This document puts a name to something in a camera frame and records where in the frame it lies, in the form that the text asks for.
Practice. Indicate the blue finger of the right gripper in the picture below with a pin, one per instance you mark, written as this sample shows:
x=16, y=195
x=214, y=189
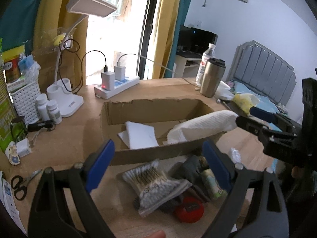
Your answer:
x=281, y=121

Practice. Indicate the left gripper right finger with black blue pad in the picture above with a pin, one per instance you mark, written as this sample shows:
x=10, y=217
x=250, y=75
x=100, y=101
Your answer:
x=267, y=213

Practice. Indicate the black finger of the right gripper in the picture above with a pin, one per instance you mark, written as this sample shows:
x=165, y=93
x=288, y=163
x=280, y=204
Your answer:
x=257, y=128

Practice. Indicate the left gripper left finger with black blue pad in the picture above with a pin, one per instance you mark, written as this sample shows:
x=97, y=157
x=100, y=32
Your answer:
x=50, y=215

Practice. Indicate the small cartoon tissue pack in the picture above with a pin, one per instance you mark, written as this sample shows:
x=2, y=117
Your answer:
x=211, y=185

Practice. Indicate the red plush pouch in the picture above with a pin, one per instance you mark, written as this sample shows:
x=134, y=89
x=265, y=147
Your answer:
x=190, y=211

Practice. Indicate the white paper towel roll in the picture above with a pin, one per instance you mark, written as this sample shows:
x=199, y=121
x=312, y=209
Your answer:
x=202, y=127

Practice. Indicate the bag of cotton swabs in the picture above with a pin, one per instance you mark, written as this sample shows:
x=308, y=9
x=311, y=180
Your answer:
x=153, y=186

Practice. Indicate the yellow white plastic bag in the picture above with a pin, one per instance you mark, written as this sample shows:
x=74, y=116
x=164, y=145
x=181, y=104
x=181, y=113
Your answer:
x=245, y=101

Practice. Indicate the clear bag cotton balls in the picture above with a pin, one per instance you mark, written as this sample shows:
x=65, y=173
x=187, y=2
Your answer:
x=234, y=155

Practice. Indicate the grey bed headboard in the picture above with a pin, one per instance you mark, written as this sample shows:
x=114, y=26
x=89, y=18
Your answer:
x=263, y=72

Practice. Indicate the steel travel mug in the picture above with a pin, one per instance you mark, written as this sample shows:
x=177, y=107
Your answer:
x=213, y=74

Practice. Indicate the small white plug adapter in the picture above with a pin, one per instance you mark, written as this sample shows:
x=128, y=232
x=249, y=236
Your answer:
x=23, y=147

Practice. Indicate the grey fabric glove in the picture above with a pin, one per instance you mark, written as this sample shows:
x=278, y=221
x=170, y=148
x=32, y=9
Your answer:
x=191, y=170

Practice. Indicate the clear water bottle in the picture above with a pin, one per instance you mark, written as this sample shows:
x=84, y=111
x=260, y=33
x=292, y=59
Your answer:
x=208, y=54

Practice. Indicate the green glass jar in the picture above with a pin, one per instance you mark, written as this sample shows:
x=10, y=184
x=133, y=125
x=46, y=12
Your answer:
x=18, y=129

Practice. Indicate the black flashlight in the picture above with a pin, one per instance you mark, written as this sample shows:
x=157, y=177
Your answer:
x=38, y=126

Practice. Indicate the white pill bottle right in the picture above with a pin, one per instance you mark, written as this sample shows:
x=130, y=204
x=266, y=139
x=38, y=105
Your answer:
x=54, y=111

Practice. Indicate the white pill bottle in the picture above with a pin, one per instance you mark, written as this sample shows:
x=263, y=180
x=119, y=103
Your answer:
x=54, y=111
x=41, y=105

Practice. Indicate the black monitor on stand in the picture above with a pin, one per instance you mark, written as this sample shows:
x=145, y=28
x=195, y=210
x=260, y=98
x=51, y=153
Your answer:
x=192, y=42

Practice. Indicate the white pill bottle left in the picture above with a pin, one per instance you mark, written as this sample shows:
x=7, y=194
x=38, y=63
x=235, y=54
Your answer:
x=41, y=105

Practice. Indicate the white folded tissue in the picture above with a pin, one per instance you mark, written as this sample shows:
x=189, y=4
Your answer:
x=138, y=136

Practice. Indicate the white woven plastic basket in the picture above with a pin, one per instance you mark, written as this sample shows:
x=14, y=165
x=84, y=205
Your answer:
x=24, y=101

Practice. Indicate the brown cardboard box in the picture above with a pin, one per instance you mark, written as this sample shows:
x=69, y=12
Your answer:
x=162, y=114

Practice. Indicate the yellow curtain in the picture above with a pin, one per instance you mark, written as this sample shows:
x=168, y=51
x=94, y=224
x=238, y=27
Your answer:
x=167, y=16

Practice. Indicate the white power strip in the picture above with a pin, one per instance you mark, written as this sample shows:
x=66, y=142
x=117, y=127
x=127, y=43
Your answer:
x=120, y=86

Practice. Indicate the white desk lamp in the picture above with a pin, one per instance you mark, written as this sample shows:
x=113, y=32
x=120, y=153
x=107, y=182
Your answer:
x=61, y=91

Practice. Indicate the black handled scissors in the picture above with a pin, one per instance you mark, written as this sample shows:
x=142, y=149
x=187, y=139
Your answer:
x=19, y=184

